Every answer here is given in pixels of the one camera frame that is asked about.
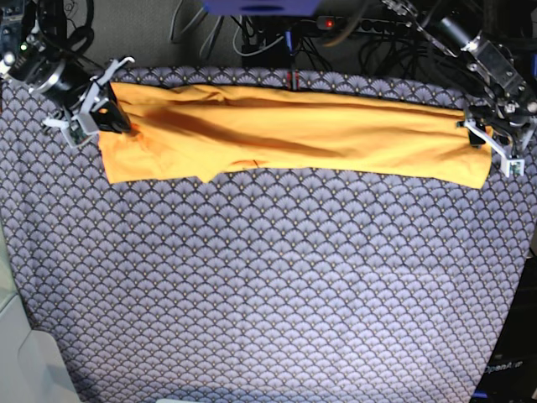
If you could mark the black OpenArm case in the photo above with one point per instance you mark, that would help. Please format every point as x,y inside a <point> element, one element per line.
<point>510,374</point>

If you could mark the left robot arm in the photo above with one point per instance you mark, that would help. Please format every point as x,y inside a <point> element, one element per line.
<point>447,26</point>

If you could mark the blue box at top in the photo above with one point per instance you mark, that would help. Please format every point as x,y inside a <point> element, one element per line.
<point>261,7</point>

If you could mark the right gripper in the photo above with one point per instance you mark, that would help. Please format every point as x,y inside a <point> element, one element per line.
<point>86,109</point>

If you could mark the yellow T-shirt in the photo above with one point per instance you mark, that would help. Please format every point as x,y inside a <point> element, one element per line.
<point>202,131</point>

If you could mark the black power strip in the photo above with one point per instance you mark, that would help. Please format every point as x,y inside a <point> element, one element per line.
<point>364,26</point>

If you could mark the white plastic bin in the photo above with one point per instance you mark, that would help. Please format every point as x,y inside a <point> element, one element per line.
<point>32,369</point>

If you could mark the red centre table clamp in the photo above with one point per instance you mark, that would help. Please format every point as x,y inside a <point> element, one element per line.
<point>293,80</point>

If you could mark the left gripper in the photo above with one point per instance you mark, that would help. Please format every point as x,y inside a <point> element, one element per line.
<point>512,115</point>

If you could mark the blue fan-patterned tablecloth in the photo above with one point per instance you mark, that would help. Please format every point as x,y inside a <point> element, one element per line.
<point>267,285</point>

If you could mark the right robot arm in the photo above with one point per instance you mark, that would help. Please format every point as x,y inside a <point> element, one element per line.
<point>47,20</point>

